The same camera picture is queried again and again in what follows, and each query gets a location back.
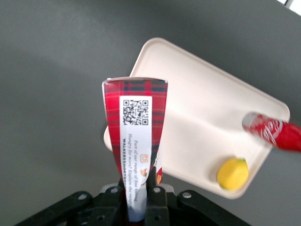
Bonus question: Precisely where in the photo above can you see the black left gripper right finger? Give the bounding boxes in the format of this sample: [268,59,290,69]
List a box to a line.
[143,167,170,226]

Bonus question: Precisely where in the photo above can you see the yellow lemon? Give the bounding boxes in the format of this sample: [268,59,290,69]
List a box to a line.
[216,157,249,191]

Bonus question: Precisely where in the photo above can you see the red tartan cookie box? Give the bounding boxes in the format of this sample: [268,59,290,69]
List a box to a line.
[102,77,169,223]

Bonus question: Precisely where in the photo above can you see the red cola can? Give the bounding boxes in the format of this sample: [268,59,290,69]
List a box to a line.
[242,112,301,153]

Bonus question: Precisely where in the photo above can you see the cream rectangular tray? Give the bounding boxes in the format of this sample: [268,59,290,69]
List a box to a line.
[103,37,291,200]

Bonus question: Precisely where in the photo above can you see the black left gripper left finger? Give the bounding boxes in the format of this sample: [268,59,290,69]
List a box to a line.
[77,178,129,226]

